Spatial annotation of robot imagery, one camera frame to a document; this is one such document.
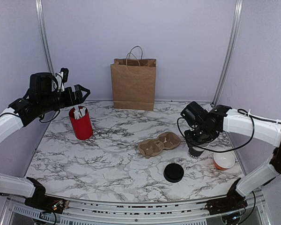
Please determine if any red cylindrical holder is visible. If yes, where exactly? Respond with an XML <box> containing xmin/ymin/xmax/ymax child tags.
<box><xmin>69</xmin><ymin>106</ymin><xmax>93</xmax><ymax>140</ymax></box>

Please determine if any orange white bowl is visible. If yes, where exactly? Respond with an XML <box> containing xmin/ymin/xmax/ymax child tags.
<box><xmin>213</xmin><ymin>152</ymin><xmax>235</xmax><ymax>171</ymax></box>

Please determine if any white sachet in holder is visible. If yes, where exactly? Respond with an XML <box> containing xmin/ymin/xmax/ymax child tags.
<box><xmin>79</xmin><ymin>106</ymin><xmax>86</xmax><ymax>117</ymax></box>

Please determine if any aluminium frame post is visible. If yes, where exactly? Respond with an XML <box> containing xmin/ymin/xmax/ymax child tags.
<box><xmin>35</xmin><ymin>0</ymin><xmax>56</xmax><ymax>77</ymax></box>
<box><xmin>211</xmin><ymin>0</ymin><xmax>243</xmax><ymax>107</ymax></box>

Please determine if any left aluminium frame post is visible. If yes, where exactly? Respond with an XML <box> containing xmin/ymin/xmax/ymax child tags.
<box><xmin>35</xmin><ymin>0</ymin><xmax>56</xmax><ymax>77</ymax></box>

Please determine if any cardboard cup carrier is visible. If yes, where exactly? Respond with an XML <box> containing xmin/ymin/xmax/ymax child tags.
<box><xmin>138</xmin><ymin>132</ymin><xmax>181</xmax><ymax>159</ymax></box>

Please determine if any black plastic cup lid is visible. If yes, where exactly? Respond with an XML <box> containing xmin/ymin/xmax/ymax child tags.
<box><xmin>163</xmin><ymin>163</ymin><xmax>184</xmax><ymax>183</ymax></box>

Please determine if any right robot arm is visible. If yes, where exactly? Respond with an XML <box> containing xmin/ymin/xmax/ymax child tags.
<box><xmin>180</xmin><ymin>101</ymin><xmax>281</xmax><ymax>215</ymax></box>

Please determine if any right aluminium frame post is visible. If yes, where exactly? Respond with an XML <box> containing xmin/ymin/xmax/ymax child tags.
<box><xmin>211</xmin><ymin>0</ymin><xmax>243</xmax><ymax>107</ymax></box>

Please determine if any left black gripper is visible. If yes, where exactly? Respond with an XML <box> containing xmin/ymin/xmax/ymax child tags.
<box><xmin>38</xmin><ymin>84</ymin><xmax>90</xmax><ymax>113</ymax></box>

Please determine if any black paper coffee cup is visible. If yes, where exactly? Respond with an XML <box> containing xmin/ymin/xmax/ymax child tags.
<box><xmin>192</xmin><ymin>143</ymin><xmax>209</xmax><ymax>151</ymax></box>

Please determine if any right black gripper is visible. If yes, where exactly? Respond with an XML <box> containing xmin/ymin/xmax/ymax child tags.
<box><xmin>185</xmin><ymin>122</ymin><xmax>214</xmax><ymax>148</ymax></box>

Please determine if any brown paper bag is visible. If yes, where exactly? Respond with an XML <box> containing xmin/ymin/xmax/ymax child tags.
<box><xmin>111</xmin><ymin>45</ymin><xmax>156</xmax><ymax>111</ymax></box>

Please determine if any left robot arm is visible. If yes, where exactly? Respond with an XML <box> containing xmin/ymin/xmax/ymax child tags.
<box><xmin>0</xmin><ymin>68</ymin><xmax>91</xmax><ymax>214</ymax></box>

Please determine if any front aluminium rail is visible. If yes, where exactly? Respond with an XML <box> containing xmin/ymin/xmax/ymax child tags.
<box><xmin>0</xmin><ymin>190</ymin><xmax>272</xmax><ymax>225</ymax></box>

